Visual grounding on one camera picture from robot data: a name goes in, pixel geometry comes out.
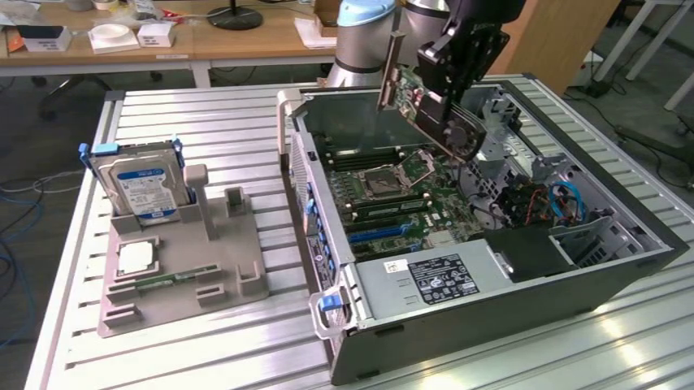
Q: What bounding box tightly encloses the wooden desk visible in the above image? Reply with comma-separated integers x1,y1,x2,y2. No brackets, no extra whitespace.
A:
0,0,196,78
192,0,488,89

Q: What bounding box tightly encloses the metal socket cover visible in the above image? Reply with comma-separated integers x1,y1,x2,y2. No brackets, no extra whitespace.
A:
398,148,439,188

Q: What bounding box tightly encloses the white paper stack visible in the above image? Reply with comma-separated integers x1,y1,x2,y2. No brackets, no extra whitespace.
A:
294,16,340,50

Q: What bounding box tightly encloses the green motherboard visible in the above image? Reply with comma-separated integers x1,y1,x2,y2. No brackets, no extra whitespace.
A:
314,133,488,263

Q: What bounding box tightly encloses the white power box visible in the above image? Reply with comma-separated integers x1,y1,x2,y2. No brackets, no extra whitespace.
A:
574,51,606,89

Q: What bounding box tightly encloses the graphics card with metal bracket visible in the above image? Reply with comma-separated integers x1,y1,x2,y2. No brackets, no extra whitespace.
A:
375,30,488,163

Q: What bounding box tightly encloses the white box black lid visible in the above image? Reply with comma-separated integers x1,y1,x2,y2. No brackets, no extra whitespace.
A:
15,24,72,53

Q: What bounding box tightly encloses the silver CPU chip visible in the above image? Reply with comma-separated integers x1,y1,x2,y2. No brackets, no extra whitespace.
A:
117,242,156,275

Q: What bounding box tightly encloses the small silver chipset heatsink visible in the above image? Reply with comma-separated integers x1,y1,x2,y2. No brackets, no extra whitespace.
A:
427,231,462,249

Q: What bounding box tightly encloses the green RAM stick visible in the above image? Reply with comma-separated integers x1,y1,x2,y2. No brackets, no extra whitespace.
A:
133,267,206,292

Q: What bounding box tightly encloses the black office chair base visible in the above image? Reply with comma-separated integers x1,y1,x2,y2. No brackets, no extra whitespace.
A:
29,74,113,122

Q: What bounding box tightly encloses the grey power supply unit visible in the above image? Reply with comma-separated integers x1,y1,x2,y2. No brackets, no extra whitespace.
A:
355,239,514,320

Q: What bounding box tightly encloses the brown cardboard box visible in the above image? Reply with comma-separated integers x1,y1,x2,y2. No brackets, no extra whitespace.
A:
314,0,343,28

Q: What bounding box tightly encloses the installed RAM stick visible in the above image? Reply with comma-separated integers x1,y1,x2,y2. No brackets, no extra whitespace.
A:
351,194,431,223

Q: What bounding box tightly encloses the hard disk in blue caddy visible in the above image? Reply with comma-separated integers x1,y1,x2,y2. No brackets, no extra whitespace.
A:
79,137,188,223

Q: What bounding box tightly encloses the red wire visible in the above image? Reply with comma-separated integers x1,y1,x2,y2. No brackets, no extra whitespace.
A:
526,184,545,227

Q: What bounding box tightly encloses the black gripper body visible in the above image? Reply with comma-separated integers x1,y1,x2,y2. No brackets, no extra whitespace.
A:
440,0,528,87

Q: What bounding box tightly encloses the CPU socket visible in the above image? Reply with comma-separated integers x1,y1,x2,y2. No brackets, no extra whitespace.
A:
362,164,414,200

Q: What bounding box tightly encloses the white labelled cardboard box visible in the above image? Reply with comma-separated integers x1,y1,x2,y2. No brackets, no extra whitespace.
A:
136,22,177,47

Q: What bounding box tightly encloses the blue wire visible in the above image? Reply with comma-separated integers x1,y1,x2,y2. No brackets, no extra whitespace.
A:
547,182,590,223

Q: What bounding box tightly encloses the blue expansion slot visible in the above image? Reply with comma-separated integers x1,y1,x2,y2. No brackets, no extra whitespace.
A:
344,224,408,245

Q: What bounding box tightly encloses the wooden cabinet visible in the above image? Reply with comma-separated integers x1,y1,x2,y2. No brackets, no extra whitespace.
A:
476,0,622,94

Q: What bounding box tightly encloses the grey metal disk bay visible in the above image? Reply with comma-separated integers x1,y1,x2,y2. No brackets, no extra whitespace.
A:
546,214,650,269

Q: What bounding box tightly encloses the blue floor cable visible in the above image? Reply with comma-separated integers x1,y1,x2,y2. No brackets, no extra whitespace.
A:
0,190,44,350

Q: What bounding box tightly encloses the open black PC case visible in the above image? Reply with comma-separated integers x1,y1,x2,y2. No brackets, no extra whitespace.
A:
275,79,691,387

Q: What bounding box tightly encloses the white square box round hole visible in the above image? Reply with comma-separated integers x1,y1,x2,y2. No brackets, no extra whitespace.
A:
88,23,141,54

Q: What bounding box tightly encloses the white table frame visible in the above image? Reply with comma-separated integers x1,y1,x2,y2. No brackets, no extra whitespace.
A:
593,0,694,111

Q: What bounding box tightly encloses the white floor cable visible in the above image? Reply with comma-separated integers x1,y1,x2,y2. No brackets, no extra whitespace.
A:
0,170,88,194

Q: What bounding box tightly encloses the grey parts rack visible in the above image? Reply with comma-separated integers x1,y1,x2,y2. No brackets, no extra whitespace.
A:
95,164,271,339

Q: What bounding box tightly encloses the perforated metal drive cage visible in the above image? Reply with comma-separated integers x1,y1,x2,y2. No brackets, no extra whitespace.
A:
459,117,543,204

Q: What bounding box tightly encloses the black round lamp base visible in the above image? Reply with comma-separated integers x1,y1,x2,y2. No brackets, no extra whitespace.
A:
207,0,264,32

